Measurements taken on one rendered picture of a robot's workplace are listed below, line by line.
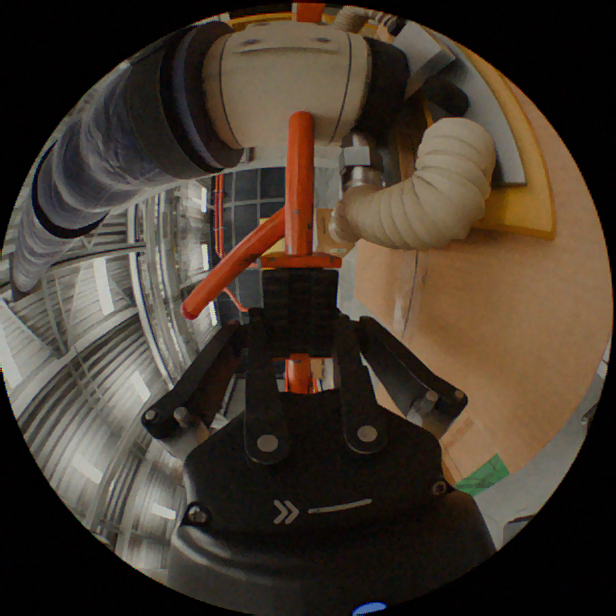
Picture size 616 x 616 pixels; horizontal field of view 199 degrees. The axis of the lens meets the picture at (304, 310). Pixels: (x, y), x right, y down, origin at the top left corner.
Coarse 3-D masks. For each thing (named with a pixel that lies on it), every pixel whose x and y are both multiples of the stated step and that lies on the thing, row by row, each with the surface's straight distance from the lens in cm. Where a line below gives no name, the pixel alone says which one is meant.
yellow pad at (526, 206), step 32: (448, 64) 22; (480, 64) 20; (448, 96) 16; (480, 96) 17; (512, 96) 17; (512, 128) 15; (512, 160) 13; (544, 160) 15; (512, 192) 13; (544, 192) 13; (480, 224) 14; (512, 224) 13; (544, 224) 12
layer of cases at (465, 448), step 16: (384, 400) 148; (464, 416) 89; (448, 432) 98; (464, 432) 91; (480, 432) 86; (448, 448) 101; (464, 448) 94; (480, 448) 89; (448, 464) 105; (464, 464) 97; (480, 464) 92
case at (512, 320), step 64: (576, 192) 15; (384, 256) 28; (448, 256) 18; (512, 256) 14; (576, 256) 14; (384, 320) 27; (448, 320) 17; (512, 320) 14; (576, 320) 13; (512, 384) 15; (576, 384) 14; (512, 448) 16
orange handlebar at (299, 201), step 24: (312, 120) 18; (288, 144) 16; (312, 144) 16; (288, 168) 15; (312, 168) 15; (288, 192) 14; (312, 192) 14; (288, 216) 14; (312, 216) 14; (288, 240) 13; (312, 240) 14; (288, 360) 17; (288, 384) 19; (312, 384) 19
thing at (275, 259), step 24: (264, 264) 12; (288, 264) 12; (312, 264) 12; (336, 264) 12; (264, 288) 12; (288, 288) 12; (312, 288) 12; (336, 288) 12; (264, 312) 12; (288, 312) 12; (312, 312) 12; (288, 336) 13; (312, 336) 13
